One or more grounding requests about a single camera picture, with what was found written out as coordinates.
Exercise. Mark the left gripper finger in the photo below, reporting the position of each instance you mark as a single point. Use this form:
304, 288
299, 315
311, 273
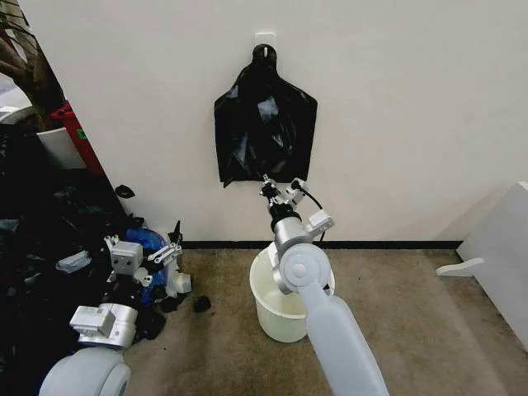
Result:
111, 242
165, 252

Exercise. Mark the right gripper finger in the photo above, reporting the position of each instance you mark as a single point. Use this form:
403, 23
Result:
267, 180
298, 183

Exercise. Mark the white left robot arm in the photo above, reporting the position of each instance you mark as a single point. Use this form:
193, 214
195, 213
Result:
103, 330

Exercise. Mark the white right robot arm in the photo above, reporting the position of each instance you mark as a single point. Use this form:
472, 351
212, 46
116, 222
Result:
330, 321

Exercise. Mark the blue plastic bag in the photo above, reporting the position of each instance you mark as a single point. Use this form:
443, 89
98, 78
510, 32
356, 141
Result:
144, 240

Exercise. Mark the grey crumpled bag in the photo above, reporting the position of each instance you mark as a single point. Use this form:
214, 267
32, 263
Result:
73, 262

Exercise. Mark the black bag scrap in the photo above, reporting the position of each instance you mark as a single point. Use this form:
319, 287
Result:
202, 304
171, 306
125, 191

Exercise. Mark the black garbage bag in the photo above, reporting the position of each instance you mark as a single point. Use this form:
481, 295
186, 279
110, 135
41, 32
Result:
264, 123

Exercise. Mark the pile of black garbage bags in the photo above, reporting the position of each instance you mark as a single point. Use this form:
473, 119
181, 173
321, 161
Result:
37, 231

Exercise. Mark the white plastic trash bin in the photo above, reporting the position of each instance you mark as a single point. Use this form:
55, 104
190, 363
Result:
280, 319

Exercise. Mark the small white plastic container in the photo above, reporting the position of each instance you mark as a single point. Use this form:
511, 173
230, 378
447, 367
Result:
181, 283

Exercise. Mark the red box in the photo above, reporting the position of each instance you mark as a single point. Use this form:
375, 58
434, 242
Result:
80, 140

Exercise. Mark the white plant pot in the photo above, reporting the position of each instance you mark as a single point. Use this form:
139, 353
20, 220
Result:
59, 148

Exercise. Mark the white furniture foot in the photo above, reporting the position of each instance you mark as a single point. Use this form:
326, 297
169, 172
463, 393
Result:
458, 267

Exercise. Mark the brown tree trunk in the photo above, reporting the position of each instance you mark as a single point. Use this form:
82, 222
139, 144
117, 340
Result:
29, 70

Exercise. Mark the white furniture panel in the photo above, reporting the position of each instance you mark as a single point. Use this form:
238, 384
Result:
499, 255

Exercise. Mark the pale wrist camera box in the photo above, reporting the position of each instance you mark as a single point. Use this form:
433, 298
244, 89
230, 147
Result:
125, 257
292, 196

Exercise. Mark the white wall hook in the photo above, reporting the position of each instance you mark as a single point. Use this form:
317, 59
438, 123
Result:
264, 38

